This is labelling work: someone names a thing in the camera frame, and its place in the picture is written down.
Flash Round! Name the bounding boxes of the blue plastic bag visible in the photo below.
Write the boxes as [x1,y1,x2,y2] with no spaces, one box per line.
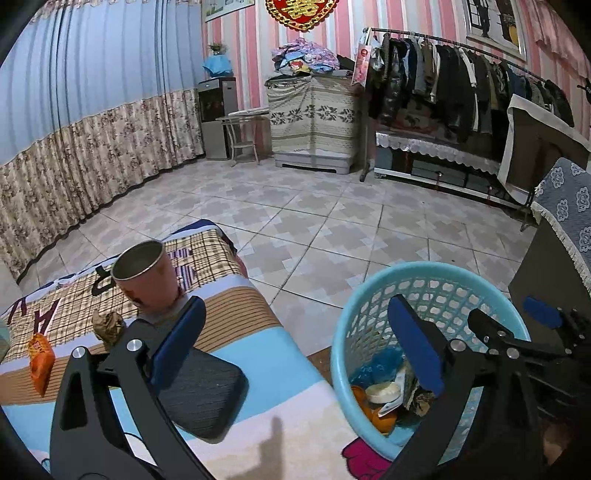
[349,346,404,388]

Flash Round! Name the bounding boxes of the cream plastic lid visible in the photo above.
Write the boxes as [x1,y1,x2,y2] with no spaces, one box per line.
[366,381,402,405]

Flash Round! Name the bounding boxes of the white paper card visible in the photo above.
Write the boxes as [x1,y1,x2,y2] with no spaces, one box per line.
[378,396,404,418]

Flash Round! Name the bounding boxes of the small brown paper ball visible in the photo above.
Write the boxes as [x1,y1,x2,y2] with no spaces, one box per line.
[92,311,126,351]

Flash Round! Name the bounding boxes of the orange tangerine back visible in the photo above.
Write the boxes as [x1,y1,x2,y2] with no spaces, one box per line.
[351,385,373,419]

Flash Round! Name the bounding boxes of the orange snack wrapper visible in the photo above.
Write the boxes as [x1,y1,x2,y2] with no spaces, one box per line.
[28,333,55,397]

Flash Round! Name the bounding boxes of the black textured flat case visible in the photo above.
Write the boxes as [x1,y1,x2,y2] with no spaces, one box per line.
[133,317,250,441]

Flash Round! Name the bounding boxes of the pink metal-lined cup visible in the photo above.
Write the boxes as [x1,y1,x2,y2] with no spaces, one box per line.
[110,240,181,314]

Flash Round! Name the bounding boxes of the blue floral cover cloth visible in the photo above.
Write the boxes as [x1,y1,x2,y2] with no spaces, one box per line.
[531,157,591,291]

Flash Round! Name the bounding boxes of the cartoon patterned table cloth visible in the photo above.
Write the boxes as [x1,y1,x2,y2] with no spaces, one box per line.
[1,220,390,479]

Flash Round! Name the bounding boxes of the low bench with lace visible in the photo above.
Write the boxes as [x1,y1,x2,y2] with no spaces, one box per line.
[373,131,519,209]

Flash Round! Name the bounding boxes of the small stool table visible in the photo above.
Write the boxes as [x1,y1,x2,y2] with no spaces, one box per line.
[217,107,271,167]

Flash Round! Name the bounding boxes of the water dispenser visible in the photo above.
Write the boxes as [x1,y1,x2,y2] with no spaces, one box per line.
[197,77,238,160]

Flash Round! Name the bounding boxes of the clothes rack with garments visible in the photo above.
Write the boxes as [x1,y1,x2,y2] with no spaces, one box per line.
[353,30,575,172]

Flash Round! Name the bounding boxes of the cloth covered cabinet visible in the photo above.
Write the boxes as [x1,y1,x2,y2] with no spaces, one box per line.
[266,75,362,175]

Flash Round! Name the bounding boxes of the blue floral curtain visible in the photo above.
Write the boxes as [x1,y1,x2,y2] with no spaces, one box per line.
[1,1,204,277]

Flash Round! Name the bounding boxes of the pile of clothes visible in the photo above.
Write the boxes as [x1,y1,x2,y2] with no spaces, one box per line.
[271,37,353,76]

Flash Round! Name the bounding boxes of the red gold heart decoration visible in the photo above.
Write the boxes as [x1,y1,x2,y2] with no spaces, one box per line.
[264,0,339,32]

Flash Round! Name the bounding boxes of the framed wall picture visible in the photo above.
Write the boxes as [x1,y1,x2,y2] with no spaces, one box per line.
[462,0,527,61]

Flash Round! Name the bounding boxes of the wall calendar poster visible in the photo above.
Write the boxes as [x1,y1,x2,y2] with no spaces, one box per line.
[204,0,256,23]

